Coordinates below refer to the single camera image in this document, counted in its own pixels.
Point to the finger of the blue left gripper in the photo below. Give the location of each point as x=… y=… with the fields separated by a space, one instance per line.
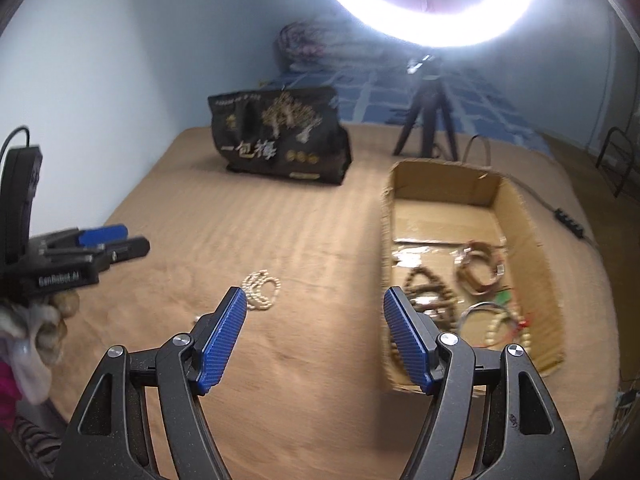
x=102 y=236
x=124 y=250

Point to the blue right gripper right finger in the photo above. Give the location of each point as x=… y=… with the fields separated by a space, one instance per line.
x=413 y=341

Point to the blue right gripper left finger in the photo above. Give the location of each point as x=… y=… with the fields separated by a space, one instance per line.
x=215 y=335

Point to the blue metal bangle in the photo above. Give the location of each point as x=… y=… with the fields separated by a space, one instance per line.
x=487 y=324

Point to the red strap wristwatch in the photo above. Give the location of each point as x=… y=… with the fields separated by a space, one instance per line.
x=479 y=268

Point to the gloved left hand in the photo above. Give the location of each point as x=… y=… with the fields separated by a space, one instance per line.
x=32 y=339

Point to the brown cardboard box tray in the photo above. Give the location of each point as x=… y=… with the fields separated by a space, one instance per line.
x=458 y=240

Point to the black snack bag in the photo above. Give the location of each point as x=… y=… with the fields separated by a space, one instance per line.
x=289 y=133

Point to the blue patterned bed sheet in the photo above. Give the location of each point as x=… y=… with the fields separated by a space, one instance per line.
x=470 y=103

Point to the black tripod stand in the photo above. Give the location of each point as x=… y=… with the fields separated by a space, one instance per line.
x=429 y=100

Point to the black metal rack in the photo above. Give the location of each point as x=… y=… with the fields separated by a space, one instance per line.
x=618 y=159

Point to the black inline cable remote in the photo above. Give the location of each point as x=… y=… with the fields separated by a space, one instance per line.
x=570 y=223

